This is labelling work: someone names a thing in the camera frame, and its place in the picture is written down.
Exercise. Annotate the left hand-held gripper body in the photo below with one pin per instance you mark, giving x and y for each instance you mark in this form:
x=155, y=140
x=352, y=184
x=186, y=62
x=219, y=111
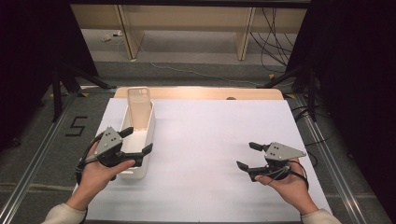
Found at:
x=109, y=144

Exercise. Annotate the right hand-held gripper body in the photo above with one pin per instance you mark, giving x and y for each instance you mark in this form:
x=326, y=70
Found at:
x=281, y=152

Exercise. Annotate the white plastic storage box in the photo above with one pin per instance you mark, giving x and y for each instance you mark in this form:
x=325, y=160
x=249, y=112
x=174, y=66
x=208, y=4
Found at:
x=137, y=143

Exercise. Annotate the person's left hand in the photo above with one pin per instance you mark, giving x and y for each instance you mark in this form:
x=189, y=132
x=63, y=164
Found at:
x=93, y=180

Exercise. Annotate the person's right hand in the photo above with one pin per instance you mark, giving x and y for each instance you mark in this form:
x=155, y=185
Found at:
x=294, y=189

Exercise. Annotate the white table sheet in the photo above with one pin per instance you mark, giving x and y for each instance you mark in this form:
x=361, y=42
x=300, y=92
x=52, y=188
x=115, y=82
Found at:
x=202, y=174

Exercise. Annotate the black metal stand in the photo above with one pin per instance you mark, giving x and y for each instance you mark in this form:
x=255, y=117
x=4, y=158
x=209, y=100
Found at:
x=311, y=90
x=57, y=93

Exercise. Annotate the white power adapter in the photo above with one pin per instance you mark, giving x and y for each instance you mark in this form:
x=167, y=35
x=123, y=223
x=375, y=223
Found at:
x=106, y=38

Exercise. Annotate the black curtain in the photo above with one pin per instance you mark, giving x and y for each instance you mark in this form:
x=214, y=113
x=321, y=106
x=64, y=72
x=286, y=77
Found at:
x=31, y=62
x=358, y=77

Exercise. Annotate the light wooden desk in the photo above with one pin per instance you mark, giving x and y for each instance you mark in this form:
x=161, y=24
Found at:
x=186, y=18

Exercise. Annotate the metal floor rail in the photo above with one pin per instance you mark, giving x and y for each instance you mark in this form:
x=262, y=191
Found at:
x=34, y=168
x=330, y=149

